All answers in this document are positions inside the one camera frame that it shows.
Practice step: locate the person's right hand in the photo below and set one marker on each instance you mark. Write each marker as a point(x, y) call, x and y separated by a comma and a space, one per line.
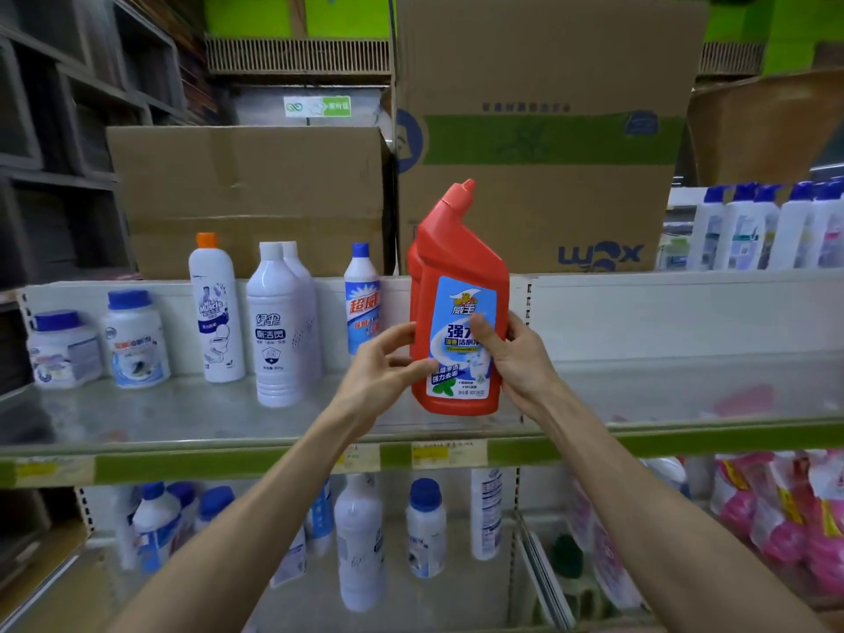
point(524, 375)

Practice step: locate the person's left hand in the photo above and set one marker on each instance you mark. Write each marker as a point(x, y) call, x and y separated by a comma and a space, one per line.
point(376, 388)

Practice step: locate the green-edged glass shelf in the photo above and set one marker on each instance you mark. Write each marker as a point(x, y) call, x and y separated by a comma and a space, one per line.
point(198, 415)

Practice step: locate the green-edged metal shelf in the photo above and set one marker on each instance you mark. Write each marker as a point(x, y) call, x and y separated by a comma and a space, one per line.
point(455, 599)
point(659, 388)

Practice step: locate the person's right forearm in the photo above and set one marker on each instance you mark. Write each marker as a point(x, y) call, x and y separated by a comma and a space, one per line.
point(659, 534)

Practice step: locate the person's left forearm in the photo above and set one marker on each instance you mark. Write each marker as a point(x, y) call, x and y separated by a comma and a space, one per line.
point(231, 540)

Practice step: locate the yellow price tag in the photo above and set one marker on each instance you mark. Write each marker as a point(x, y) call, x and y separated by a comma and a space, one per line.
point(56, 471)
point(450, 453)
point(359, 458)

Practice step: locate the white gondola shelving unit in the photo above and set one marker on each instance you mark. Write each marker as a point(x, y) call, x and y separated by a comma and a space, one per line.
point(593, 316)

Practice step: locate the cardboard box with green stripe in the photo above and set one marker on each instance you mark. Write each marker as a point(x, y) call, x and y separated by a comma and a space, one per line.
point(547, 204)

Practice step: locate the white bottles with pink labels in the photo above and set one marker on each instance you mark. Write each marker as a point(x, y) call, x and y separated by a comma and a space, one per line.
point(606, 560)

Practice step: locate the plain cardboard box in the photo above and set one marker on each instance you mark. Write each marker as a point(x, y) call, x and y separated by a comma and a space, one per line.
point(250, 191)

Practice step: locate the row of blue-capped white bottles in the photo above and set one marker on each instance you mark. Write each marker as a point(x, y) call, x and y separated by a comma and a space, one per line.
point(745, 230)

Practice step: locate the green and white hanging sign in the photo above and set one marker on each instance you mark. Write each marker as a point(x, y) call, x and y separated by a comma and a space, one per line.
point(316, 106)

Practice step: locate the group of pink refill pouches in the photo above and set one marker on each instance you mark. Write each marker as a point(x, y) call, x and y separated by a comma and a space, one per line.
point(778, 520)

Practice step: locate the brown woven basket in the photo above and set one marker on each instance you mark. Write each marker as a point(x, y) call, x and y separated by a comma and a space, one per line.
point(765, 125)

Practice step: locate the dark wooden cubby shelving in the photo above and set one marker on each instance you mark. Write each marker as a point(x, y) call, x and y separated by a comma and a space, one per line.
point(66, 79)

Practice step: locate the wooden slatted rail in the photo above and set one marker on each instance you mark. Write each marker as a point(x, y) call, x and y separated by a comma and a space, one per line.
point(732, 59)
point(297, 57)

